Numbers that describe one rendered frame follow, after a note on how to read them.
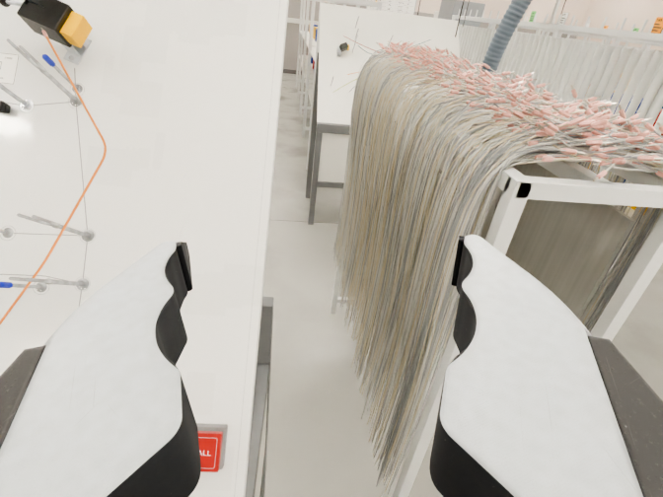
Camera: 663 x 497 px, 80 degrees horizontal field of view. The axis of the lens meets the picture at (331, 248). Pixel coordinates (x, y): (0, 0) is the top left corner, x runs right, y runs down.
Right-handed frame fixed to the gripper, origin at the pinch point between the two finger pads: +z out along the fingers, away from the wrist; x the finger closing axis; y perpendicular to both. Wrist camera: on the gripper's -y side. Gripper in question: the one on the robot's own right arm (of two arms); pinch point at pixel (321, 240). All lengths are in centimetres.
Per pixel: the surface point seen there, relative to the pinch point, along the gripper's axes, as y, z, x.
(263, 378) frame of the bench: 76, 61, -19
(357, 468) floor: 160, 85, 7
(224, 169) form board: 15, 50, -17
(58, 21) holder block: -5, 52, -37
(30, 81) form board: 3, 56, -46
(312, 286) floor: 157, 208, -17
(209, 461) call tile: 46, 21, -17
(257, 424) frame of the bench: 76, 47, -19
